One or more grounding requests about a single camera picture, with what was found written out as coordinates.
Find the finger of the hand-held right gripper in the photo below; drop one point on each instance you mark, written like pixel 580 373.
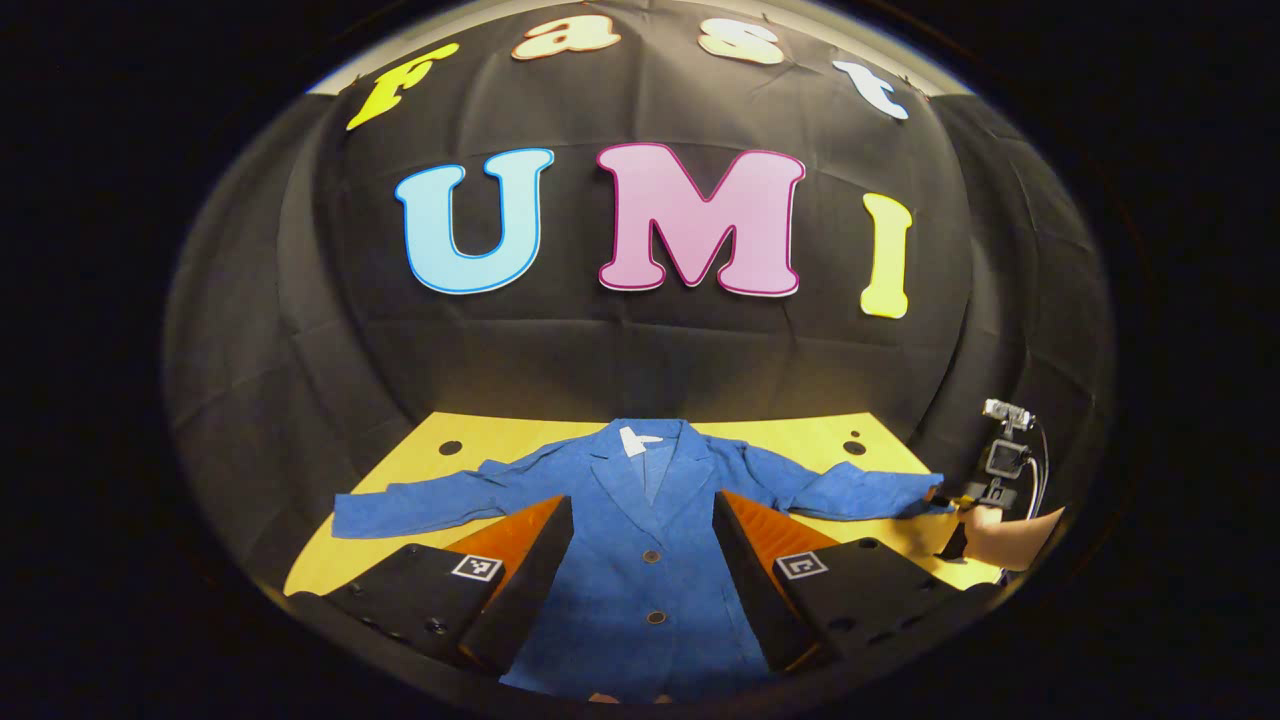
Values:
pixel 955 497
pixel 955 542

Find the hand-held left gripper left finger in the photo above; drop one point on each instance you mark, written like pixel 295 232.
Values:
pixel 530 590

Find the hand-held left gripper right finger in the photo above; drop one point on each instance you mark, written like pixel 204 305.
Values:
pixel 752 590

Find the blue button jacket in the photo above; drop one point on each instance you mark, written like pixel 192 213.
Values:
pixel 640 500

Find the black backdrop cloth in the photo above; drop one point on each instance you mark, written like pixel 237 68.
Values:
pixel 650 350

